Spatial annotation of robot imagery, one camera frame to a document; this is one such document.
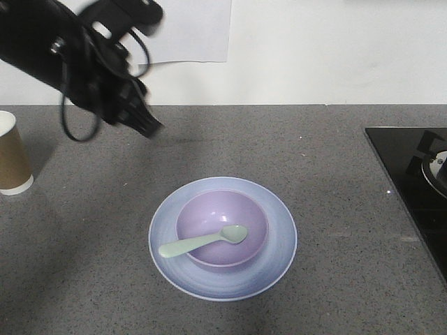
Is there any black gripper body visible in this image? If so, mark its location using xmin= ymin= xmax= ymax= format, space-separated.
xmin=62 ymin=22 xmax=145 ymax=124

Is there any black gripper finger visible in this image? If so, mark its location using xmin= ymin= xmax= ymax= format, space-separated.
xmin=122 ymin=103 xmax=163 ymax=138

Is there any purple bowl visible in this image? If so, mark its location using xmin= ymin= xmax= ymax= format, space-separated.
xmin=175 ymin=188 xmax=270 ymax=267

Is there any brown paper cup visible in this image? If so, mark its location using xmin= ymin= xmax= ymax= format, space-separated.
xmin=1 ymin=110 xmax=34 ymax=195

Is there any pale green spoon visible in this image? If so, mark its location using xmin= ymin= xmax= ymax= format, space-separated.
xmin=158 ymin=225 xmax=248 ymax=258

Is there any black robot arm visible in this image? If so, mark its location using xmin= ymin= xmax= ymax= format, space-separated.
xmin=1 ymin=1 xmax=163 ymax=141

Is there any light blue plate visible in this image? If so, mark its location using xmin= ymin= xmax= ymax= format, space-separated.
xmin=148 ymin=177 xmax=298 ymax=302

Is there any white paper sheet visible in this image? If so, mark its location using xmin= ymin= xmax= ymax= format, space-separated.
xmin=137 ymin=0 xmax=232 ymax=64

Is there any black gas stove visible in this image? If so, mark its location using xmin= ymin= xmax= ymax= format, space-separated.
xmin=365 ymin=126 xmax=446 ymax=278

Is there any black cable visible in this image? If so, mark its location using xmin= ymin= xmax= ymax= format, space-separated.
xmin=59 ymin=27 xmax=152 ymax=142

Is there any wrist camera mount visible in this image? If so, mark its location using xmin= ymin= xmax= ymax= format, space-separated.
xmin=78 ymin=0 xmax=163 ymax=40

